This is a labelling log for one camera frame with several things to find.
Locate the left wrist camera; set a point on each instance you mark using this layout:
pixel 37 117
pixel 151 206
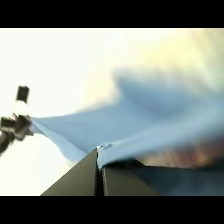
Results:
pixel 22 94

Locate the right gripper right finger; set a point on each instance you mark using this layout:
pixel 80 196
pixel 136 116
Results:
pixel 125 181

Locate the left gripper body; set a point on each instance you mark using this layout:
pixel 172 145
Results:
pixel 18 126

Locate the blue shirt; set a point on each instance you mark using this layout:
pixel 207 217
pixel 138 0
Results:
pixel 143 120

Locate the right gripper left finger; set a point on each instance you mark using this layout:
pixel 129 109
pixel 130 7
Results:
pixel 78 178

